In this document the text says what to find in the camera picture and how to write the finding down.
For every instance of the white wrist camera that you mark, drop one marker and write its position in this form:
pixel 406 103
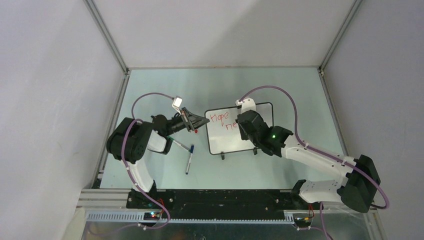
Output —
pixel 245 105
pixel 176 104

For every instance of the right aluminium frame rail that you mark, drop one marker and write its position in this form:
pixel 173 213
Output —
pixel 322 68

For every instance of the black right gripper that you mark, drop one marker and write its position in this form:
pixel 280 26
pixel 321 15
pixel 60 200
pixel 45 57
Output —
pixel 244 136

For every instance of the aluminium frame rail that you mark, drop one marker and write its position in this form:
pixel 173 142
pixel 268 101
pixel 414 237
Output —
pixel 322 68
pixel 120 90

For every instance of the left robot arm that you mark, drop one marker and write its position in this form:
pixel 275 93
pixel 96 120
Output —
pixel 131 139

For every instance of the white whiteboard black frame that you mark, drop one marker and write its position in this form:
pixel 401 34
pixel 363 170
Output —
pixel 223 134

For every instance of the blue whiteboard marker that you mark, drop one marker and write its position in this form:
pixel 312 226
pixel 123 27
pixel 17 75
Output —
pixel 191 151

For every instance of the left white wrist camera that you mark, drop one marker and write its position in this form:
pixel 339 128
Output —
pixel 176 104

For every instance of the grey cable duct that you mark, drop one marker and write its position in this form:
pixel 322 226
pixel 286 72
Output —
pixel 139 217

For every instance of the green whiteboard marker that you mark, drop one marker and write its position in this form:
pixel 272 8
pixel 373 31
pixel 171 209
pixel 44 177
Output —
pixel 179 144

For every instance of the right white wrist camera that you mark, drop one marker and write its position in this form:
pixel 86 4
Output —
pixel 245 105

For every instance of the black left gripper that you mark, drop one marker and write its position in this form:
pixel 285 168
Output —
pixel 194 121

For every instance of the left aluminium frame rail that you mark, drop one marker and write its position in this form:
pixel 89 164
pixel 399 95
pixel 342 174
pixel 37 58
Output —
pixel 120 90

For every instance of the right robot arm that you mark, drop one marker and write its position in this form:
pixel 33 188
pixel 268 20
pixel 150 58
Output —
pixel 354 182

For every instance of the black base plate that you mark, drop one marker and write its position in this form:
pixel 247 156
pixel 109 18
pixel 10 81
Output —
pixel 221 204

